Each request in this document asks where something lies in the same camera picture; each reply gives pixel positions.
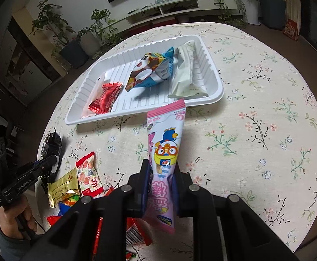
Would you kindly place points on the person's left hand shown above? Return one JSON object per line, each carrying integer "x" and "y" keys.
{"x": 10, "y": 220}

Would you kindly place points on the tall plant in dark pot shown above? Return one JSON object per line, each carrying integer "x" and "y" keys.
{"x": 71, "y": 51}

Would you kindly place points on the black snack packet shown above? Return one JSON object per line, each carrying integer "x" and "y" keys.
{"x": 52, "y": 145}

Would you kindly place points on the trailing green plant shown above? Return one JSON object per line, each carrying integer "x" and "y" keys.
{"x": 104, "y": 21}

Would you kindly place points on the light wooden panel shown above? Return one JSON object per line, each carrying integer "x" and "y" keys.
{"x": 291, "y": 0}

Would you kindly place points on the blue cake snack packet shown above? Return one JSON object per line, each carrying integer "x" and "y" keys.
{"x": 63, "y": 209}

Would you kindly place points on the red foil snack packet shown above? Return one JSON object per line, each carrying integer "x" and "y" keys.
{"x": 105, "y": 99}

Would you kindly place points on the red crinkled snack bag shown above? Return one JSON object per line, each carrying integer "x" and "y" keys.
{"x": 138, "y": 235}

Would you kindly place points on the bushy plant in white pot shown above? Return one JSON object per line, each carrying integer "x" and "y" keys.
{"x": 252, "y": 11}

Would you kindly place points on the white snack bag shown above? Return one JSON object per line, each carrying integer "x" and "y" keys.
{"x": 184, "y": 70}

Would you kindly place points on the clear pink snack packet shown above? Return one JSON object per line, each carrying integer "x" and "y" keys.
{"x": 96, "y": 88}

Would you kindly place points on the orange snack packet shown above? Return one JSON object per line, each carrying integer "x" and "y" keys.
{"x": 71, "y": 200}

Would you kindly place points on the white plastic tray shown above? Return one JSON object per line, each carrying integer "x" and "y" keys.
{"x": 147, "y": 98}

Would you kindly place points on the panda print snack packet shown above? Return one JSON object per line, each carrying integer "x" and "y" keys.
{"x": 145, "y": 73}

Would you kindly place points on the pink cartoon snack packet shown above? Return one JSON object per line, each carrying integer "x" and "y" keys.
{"x": 165, "y": 146}

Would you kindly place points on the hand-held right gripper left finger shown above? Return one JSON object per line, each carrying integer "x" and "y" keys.
{"x": 145, "y": 193}

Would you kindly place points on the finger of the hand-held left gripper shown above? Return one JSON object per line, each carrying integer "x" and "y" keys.
{"x": 43, "y": 164}

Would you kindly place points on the small plant in grey pot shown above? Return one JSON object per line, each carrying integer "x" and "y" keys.
{"x": 89, "y": 42}

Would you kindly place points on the person's left forearm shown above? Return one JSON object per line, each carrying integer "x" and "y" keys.
{"x": 9, "y": 247}

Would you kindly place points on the strawberry print snack packet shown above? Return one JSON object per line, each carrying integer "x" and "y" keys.
{"x": 89, "y": 176}

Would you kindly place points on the large-leaved plant in dark pot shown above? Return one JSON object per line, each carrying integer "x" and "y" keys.
{"x": 272, "y": 8}

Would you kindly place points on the gold snack packet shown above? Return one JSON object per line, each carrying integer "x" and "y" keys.
{"x": 63, "y": 186}

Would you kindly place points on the round floral tablecloth table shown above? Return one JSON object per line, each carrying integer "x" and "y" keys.
{"x": 256, "y": 141}

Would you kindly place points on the white television cabinet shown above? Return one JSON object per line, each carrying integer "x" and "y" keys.
{"x": 202, "y": 4}

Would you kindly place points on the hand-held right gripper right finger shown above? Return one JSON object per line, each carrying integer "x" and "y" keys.
{"x": 183, "y": 195}

